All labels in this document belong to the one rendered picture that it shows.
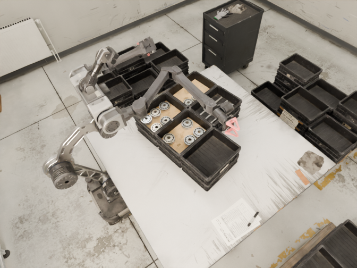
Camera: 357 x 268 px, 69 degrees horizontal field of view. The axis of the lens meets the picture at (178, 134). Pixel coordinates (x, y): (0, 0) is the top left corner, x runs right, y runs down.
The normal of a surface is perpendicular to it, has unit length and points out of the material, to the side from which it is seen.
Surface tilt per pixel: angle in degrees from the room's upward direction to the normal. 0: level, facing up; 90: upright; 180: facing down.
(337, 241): 0
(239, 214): 0
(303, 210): 0
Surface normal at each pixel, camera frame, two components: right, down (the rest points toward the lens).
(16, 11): 0.57, 0.65
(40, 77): -0.06, -0.58
